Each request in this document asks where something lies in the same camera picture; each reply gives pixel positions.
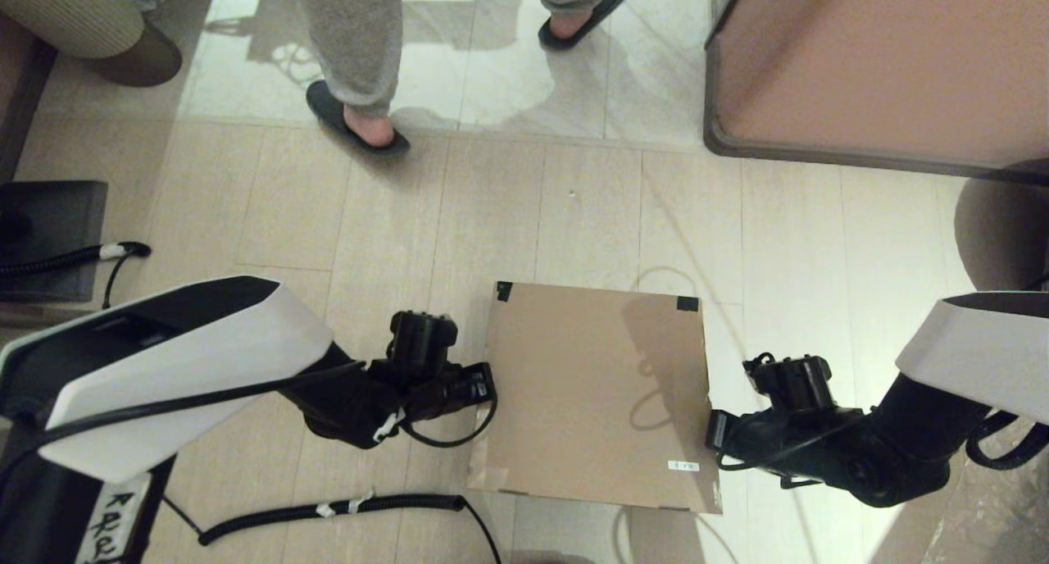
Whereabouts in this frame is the clear plastic sheet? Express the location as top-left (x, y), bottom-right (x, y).
top-left (922, 433), bottom-right (1049, 564)

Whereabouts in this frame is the beige ribbed pouf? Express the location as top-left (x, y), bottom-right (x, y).
top-left (0, 0), bottom-right (183, 88)

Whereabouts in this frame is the black corrugated cable with plug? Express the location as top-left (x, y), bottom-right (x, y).
top-left (0, 241), bottom-right (153, 309)

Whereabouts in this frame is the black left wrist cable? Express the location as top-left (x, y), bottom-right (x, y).
top-left (400, 388), bottom-right (499, 449)

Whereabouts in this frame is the pink cabinet with grey edge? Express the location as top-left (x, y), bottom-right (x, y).
top-left (702, 0), bottom-right (1049, 189)

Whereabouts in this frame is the black floor mat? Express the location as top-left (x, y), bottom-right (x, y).
top-left (0, 180), bottom-right (108, 302)

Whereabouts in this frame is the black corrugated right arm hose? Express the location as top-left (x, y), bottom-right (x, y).
top-left (965, 411), bottom-right (1049, 471)

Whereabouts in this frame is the long black corrugated cable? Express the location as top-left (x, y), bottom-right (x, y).
top-left (162, 493), bottom-right (502, 564)

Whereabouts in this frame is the dark brown furniture edge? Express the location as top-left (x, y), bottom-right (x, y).
top-left (0, 13), bottom-right (58, 184)

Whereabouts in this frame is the brown cardboard shoe box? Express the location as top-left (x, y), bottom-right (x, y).
top-left (467, 281), bottom-right (724, 516)

